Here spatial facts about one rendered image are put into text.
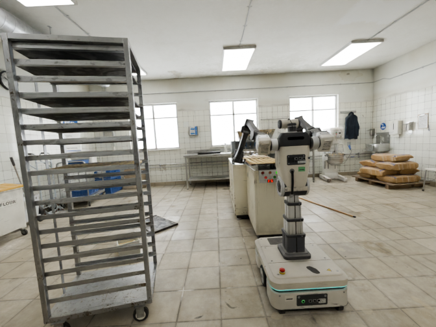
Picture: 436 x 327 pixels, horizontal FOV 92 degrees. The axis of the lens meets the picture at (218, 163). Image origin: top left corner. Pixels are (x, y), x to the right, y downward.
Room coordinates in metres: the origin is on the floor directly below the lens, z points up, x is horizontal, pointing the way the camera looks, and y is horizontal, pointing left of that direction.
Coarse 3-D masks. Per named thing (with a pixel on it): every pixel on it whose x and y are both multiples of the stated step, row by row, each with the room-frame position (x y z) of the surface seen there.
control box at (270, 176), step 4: (260, 172) 2.28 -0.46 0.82; (264, 172) 2.28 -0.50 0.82; (268, 172) 2.28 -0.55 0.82; (272, 172) 2.28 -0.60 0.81; (260, 176) 2.28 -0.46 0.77; (264, 176) 2.28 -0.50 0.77; (268, 176) 2.28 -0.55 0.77; (272, 176) 2.28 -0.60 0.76; (276, 176) 2.28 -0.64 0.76; (260, 180) 2.28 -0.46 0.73; (264, 180) 2.28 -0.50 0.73; (272, 180) 2.28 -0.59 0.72
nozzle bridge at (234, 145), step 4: (248, 140) 3.00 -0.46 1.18; (252, 140) 3.00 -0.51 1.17; (232, 144) 3.01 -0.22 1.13; (236, 144) 3.09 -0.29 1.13; (248, 144) 3.09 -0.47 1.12; (252, 144) 3.09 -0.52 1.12; (232, 148) 3.01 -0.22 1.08; (236, 148) 3.09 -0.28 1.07; (244, 148) 3.09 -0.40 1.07; (248, 148) 3.09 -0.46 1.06; (252, 148) 3.09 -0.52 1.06; (232, 152) 3.11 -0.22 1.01; (232, 156) 3.11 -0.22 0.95
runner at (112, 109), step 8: (24, 112) 1.23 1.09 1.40; (32, 112) 1.23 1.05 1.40; (40, 112) 1.24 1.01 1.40; (48, 112) 1.25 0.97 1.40; (56, 112) 1.26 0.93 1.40; (64, 112) 1.27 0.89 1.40; (72, 112) 1.28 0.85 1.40; (80, 112) 1.29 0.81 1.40; (88, 112) 1.31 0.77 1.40; (96, 112) 1.32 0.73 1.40; (104, 112) 1.34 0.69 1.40
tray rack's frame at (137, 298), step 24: (24, 144) 1.20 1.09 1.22; (24, 168) 1.19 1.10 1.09; (48, 168) 1.43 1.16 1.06; (24, 192) 1.19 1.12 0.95; (72, 288) 1.47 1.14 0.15; (96, 288) 1.46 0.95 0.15; (144, 288) 1.43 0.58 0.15; (48, 312) 1.20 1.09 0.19; (72, 312) 1.24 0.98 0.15; (96, 312) 1.25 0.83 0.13
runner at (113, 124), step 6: (24, 126) 1.22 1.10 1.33; (30, 126) 1.23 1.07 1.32; (36, 126) 1.24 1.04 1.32; (42, 126) 1.24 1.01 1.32; (48, 126) 1.25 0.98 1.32; (54, 126) 1.26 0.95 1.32; (60, 126) 1.26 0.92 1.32; (66, 126) 1.27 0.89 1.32; (72, 126) 1.27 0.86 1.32; (78, 126) 1.28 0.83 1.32; (84, 126) 1.29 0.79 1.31; (90, 126) 1.29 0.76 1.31; (96, 126) 1.30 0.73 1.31; (102, 126) 1.31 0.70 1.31; (108, 126) 1.31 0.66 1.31; (114, 126) 1.32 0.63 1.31; (120, 126) 1.33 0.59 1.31; (126, 126) 1.34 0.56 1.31
